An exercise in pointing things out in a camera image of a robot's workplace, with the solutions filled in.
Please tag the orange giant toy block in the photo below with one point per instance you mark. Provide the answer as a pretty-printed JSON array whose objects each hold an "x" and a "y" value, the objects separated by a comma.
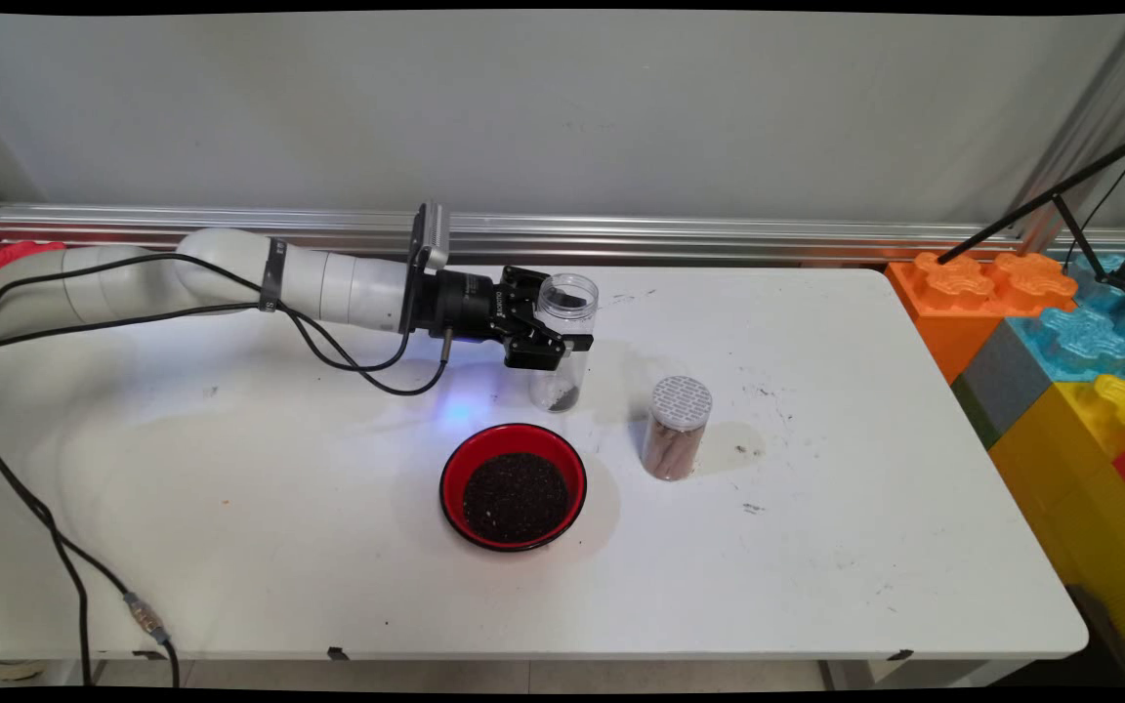
[{"x": 953, "y": 322}]

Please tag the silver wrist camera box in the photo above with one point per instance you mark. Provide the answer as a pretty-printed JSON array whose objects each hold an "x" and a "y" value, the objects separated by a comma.
[{"x": 431, "y": 234}]

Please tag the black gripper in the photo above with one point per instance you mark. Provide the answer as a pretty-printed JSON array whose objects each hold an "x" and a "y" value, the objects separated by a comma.
[{"x": 460, "y": 303}]

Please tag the yellow giant toy block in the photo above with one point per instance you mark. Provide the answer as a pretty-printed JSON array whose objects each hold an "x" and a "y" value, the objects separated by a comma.
[{"x": 1061, "y": 488}]

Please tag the black tripod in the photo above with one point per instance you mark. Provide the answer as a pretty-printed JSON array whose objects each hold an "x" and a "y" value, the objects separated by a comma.
[{"x": 1031, "y": 208}]

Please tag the jar with white patterned lid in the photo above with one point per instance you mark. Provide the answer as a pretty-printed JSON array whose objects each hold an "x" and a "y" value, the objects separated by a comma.
[{"x": 675, "y": 439}]

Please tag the clear plastic jar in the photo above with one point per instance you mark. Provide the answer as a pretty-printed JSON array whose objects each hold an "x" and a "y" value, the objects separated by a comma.
[{"x": 567, "y": 303}]

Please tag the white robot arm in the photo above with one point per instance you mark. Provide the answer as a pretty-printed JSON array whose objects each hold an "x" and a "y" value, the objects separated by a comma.
[{"x": 348, "y": 288}]

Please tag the black seeds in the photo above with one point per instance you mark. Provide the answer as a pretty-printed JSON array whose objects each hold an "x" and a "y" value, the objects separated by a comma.
[
  {"x": 562, "y": 398},
  {"x": 514, "y": 498}
]

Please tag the red bowl with black rim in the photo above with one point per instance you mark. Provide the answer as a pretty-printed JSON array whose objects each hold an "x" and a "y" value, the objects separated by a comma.
[{"x": 465, "y": 459}]

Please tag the grey giant toy block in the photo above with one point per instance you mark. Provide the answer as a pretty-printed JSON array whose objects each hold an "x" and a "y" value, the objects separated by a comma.
[{"x": 1002, "y": 386}]

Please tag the blue giant toy block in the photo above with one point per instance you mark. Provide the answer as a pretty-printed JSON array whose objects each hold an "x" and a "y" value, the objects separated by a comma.
[{"x": 1080, "y": 342}]

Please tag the aluminium rail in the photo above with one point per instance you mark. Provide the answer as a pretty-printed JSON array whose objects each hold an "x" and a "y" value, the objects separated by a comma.
[{"x": 719, "y": 234}]

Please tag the black seeds in red bowl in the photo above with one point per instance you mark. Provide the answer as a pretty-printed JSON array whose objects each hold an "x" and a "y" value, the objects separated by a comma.
[{"x": 514, "y": 498}]

